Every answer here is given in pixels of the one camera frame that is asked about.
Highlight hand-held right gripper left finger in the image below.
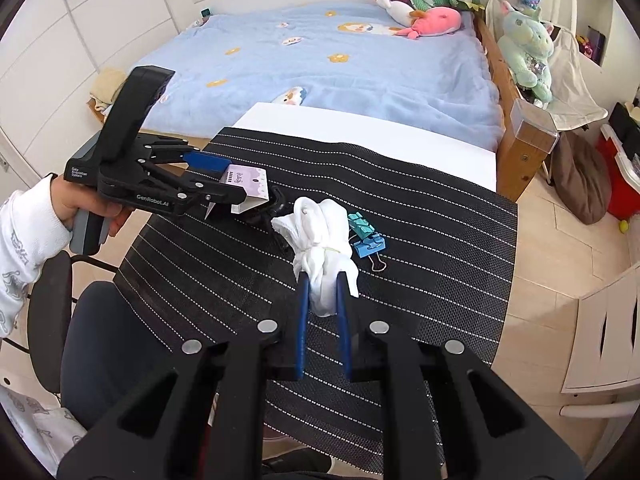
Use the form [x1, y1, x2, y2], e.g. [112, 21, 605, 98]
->
[56, 272, 308, 480]

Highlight red cooler box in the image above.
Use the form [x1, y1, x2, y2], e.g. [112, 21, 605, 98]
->
[597, 122, 640, 211]

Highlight white drawer cabinet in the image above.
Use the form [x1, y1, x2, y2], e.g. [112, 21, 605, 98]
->
[560, 260, 640, 418]

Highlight wooden bed frame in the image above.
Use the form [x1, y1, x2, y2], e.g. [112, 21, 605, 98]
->
[472, 12, 558, 201]

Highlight black socks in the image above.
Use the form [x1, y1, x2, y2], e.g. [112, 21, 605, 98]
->
[240, 187, 301, 261]

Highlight teal binder clip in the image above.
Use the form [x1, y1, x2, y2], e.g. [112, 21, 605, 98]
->
[347, 212, 376, 241]

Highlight blue binder clip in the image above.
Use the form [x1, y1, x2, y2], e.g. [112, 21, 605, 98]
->
[352, 237, 387, 273]

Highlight white seal plush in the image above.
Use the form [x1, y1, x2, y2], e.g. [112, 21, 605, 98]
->
[375, 0, 416, 27]

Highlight pink whale plush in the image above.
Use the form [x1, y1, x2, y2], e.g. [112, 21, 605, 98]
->
[395, 7, 463, 40]

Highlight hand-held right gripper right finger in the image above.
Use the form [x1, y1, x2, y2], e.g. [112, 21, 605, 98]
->
[336, 271, 586, 480]

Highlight brown bean bag cushion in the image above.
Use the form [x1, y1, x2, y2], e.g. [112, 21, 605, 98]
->
[552, 132, 613, 226]

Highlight person's white printed top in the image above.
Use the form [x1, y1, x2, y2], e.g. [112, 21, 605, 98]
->
[0, 382, 88, 478]

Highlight black storage bags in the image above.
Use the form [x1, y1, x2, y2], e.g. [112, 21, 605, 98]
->
[607, 102, 640, 146]

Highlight dark purple box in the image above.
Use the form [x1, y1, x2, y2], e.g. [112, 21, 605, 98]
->
[587, 27, 607, 66]

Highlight clear plastic corner guard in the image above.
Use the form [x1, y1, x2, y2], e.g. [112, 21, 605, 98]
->
[510, 99, 559, 153]

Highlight white cloth bundle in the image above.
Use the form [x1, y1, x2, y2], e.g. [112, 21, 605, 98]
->
[271, 197, 360, 317]

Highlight person's left forearm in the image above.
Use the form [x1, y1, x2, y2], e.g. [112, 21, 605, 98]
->
[0, 175, 68, 341]

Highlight beige folded cloth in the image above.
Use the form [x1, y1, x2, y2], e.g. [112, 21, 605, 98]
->
[90, 69, 130, 113]

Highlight bed with blue blanket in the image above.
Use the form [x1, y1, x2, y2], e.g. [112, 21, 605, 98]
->
[97, 2, 503, 153]

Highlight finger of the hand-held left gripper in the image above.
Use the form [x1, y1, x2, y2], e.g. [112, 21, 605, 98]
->
[144, 140, 232, 172]
[145, 162, 249, 221]

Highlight white wardrobe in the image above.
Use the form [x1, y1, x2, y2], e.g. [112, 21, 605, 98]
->
[0, 0, 178, 186]

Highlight large teal unicorn plush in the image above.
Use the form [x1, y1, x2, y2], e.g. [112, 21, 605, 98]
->
[497, 2, 557, 103]

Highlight white frame cloth hamper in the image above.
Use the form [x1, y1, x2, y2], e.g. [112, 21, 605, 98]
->
[542, 0, 610, 132]

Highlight black metal frame chair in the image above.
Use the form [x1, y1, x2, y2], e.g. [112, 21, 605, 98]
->
[0, 250, 81, 401]

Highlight black striped mat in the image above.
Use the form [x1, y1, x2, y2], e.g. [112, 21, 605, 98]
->
[114, 127, 518, 480]

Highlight person's left hand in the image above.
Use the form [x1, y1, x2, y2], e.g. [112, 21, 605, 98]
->
[50, 175, 135, 238]

